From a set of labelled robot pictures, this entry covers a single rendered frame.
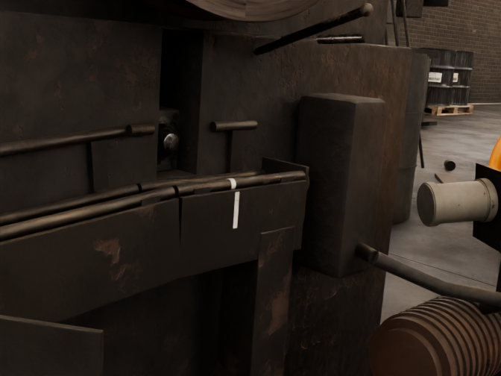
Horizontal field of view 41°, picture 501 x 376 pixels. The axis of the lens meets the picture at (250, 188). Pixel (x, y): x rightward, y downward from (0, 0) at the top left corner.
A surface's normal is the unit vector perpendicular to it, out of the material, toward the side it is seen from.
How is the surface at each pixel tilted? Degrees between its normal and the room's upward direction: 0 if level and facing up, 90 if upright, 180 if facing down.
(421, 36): 90
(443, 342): 40
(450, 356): 59
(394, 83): 90
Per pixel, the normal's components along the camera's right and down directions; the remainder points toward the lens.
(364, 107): 0.67, -0.19
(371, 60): 0.70, 0.19
